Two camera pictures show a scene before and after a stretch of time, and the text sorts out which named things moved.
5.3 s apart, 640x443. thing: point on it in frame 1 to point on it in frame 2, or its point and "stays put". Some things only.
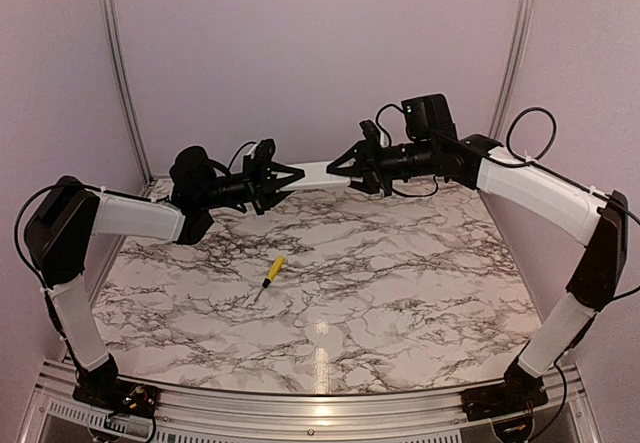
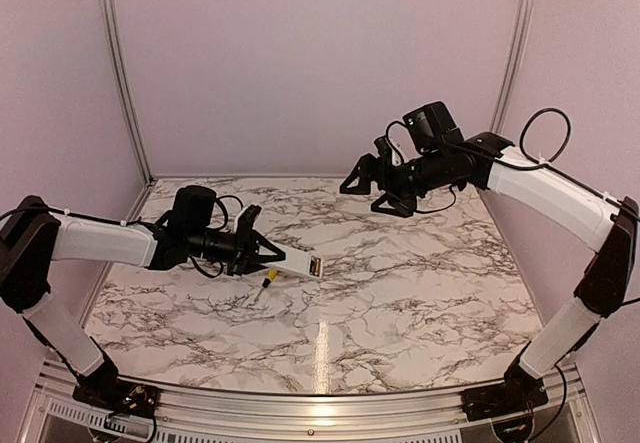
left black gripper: x=258 y=182 to x=246 y=254
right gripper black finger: x=359 y=153 to x=367 y=170
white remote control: x=316 y=174 to x=303 y=262
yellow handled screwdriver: x=272 y=273 stays put
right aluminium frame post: x=514 y=55 stays put
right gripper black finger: x=372 y=183 to x=402 y=206
